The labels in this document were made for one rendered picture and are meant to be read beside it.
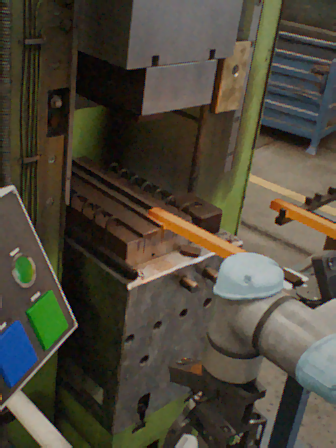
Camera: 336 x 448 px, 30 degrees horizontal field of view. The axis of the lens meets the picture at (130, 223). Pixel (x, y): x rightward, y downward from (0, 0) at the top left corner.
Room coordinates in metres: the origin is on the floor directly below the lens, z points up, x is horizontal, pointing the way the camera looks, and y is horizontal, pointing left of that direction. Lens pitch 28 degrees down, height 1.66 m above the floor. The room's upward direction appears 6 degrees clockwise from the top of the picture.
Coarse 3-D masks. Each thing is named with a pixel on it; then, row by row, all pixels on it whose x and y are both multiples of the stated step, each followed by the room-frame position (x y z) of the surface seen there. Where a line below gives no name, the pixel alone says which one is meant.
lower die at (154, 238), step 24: (72, 168) 1.50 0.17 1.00; (96, 168) 1.54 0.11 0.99; (72, 192) 1.40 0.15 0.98; (96, 192) 1.39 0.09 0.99; (144, 192) 1.42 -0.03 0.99; (72, 216) 1.32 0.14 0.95; (96, 216) 1.29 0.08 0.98; (120, 216) 1.28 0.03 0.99; (144, 216) 1.28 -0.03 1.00; (96, 240) 1.25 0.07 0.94; (120, 240) 1.19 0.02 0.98; (144, 240) 1.21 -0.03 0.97; (168, 240) 1.27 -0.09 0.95
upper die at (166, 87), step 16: (80, 64) 1.32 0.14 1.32; (96, 64) 1.28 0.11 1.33; (112, 64) 1.25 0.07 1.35; (176, 64) 1.23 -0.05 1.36; (192, 64) 1.26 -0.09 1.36; (208, 64) 1.29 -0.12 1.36; (80, 80) 1.32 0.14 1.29; (96, 80) 1.28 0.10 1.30; (112, 80) 1.24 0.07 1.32; (128, 80) 1.21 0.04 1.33; (144, 80) 1.18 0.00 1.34; (160, 80) 1.20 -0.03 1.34; (176, 80) 1.23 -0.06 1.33; (192, 80) 1.27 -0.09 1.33; (208, 80) 1.30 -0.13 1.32; (112, 96) 1.24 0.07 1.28; (128, 96) 1.21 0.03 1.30; (144, 96) 1.18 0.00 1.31; (160, 96) 1.21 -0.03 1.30; (176, 96) 1.24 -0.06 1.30; (192, 96) 1.27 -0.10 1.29; (208, 96) 1.31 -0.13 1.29; (144, 112) 1.18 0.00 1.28
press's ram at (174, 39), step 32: (96, 0) 1.21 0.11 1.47; (128, 0) 1.15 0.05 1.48; (160, 0) 1.19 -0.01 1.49; (192, 0) 1.24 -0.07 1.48; (224, 0) 1.31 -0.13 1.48; (96, 32) 1.21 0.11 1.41; (128, 32) 1.14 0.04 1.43; (160, 32) 1.19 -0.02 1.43; (192, 32) 1.25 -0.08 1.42; (224, 32) 1.32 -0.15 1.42; (128, 64) 1.14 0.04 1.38; (160, 64) 1.20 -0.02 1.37
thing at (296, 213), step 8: (272, 200) 1.46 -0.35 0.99; (280, 200) 1.46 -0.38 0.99; (272, 208) 1.45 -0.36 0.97; (288, 208) 1.42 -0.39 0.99; (296, 208) 1.43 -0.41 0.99; (288, 216) 1.42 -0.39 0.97; (296, 216) 1.40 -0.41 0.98; (304, 216) 1.39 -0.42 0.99; (312, 216) 1.39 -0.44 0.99; (304, 224) 1.38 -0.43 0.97; (312, 224) 1.37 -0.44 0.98; (320, 224) 1.36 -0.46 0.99; (328, 224) 1.35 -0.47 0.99; (328, 232) 1.34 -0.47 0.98
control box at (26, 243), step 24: (0, 192) 0.92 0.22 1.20; (0, 216) 0.88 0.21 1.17; (24, 216) 0.93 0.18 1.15; (0, 240) 0.85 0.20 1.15; (24, 240) 0.90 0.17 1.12; (0, 264) 0.83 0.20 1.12; (48, 264) 0.92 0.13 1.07; (0, 288) 0.80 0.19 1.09; (24, 288) 0.84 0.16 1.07; (48, 288) 0.89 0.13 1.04; (0, 312) 0.78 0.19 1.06; (24, 312) 0.81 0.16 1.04; (0, 384) 0.70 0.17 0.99; (24, 384) 0.74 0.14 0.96; (0, 408) 0.68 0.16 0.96
